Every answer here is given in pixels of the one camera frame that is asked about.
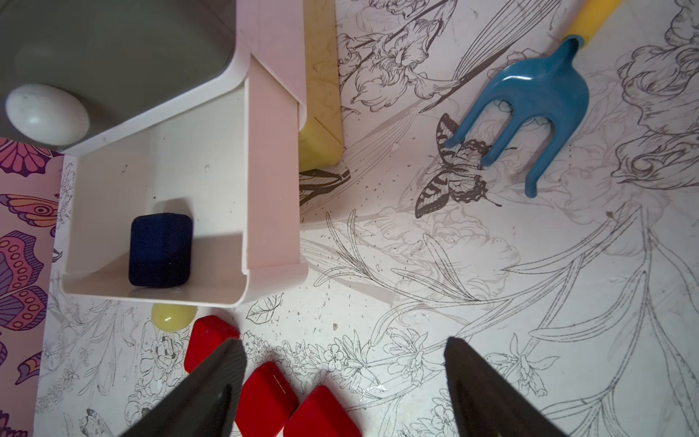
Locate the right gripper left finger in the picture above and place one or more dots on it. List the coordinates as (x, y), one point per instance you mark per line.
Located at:
(205, 403)

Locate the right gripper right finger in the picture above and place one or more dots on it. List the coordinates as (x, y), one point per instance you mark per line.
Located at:
(484, 403)

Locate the blue brooch box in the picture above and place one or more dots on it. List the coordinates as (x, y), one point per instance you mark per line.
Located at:
(160, 250)

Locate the three-tier drawer cabinet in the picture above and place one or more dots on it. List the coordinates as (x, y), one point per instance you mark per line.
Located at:
(188, 107)

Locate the red brooch box middle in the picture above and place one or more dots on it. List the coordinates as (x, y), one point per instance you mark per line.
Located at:
(267, 401)

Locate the red brooch box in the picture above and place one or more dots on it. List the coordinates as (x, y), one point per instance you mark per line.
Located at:
(321, 415)
(207, 335)
(267, 401)

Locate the red brooch box top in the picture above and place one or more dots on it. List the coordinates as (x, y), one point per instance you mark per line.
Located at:
(207, 335)

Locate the red brooch box right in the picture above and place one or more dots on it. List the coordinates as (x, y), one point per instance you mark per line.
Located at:
(321, 415)

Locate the blue yellow garden fork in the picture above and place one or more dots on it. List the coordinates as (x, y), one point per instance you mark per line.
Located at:
(548, 88)

